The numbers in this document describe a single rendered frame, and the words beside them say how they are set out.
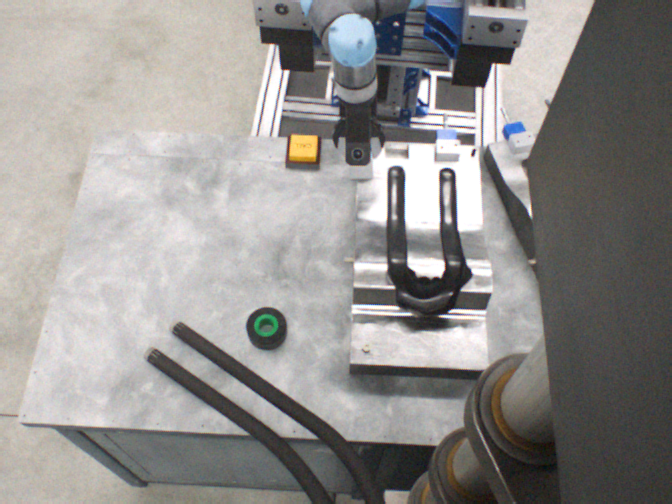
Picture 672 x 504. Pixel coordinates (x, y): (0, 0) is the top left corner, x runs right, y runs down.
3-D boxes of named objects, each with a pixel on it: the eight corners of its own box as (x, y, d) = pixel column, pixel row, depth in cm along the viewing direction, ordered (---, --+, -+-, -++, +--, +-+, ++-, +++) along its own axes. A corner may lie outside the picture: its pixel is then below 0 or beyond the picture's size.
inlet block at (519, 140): (489, 117, 164) (494, 102, 159) (509, 113, 164) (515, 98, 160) (510, 161, 158) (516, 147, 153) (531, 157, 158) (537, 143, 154)
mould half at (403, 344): (357, 164, 161) (359, 127, 149) (470, 169, 160) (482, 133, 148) (348, 373, 136) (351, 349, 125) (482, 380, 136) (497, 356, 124)
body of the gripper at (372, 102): (379, 105, 139) (377, 66, 128) (378, 142, 136) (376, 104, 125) (340, 106, 140) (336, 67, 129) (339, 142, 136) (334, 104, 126)
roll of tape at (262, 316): (246, 350, 139) (244, 343, 136) (249, 313, 143) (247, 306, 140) (286, 351, 139) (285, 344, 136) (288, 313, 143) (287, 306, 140)
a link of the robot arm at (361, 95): (376, 90, 121) (329, 90, 122) (376, 106, 125) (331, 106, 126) (377, 56, 124) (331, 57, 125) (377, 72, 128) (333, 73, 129)
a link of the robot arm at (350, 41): (361, 1, 115) (384, 36, 112) (363, 46, 125) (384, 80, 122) (317, 19, 114) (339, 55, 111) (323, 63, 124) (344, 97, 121)
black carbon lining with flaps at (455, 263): (385, 170, 152) (388, 143, 143) (459, 173, 151) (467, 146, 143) (382, 318, 135) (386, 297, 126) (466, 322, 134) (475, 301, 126)
